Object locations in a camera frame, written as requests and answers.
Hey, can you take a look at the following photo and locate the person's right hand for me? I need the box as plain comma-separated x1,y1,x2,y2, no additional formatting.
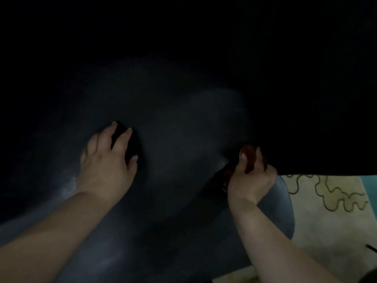
226,147,278,206

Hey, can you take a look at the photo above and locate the person's left hand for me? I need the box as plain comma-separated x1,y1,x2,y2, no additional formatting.
76,121,139,201

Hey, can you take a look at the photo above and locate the reddish brown wooden brush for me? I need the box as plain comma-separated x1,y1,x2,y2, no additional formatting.
221,144,268,193

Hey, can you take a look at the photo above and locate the dark blue grey fabric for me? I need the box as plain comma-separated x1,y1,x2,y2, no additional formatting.
0,85,296,283

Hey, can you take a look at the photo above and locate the person's left forearm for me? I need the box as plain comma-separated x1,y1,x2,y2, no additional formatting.
0,189,119,283

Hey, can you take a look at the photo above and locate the person's right forearm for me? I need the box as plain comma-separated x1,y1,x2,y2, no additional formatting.
228,198,342,283

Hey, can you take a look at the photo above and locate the black cloth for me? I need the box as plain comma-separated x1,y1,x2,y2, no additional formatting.
0,0,377,176

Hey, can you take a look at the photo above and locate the cream rug with squiggly lines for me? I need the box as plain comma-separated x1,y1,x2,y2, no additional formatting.
211,174,377,283

